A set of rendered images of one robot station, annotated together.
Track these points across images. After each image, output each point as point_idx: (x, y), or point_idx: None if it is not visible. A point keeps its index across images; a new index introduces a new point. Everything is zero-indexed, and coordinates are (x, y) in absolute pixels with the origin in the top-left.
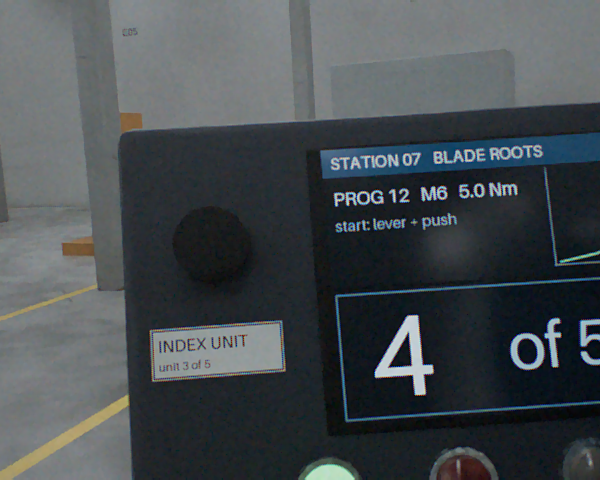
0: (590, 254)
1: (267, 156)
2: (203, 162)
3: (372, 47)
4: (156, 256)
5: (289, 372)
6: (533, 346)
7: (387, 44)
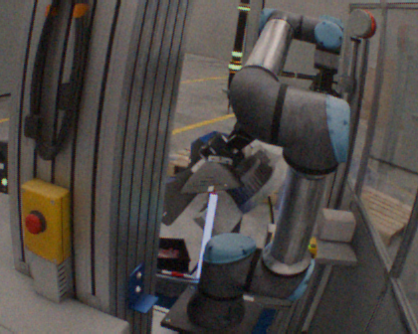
0: None
1: (5, 146)
2: (0, 145)
3: (302, 0)
4: None
5: (3, 169)
6: None
7: (310, 1)
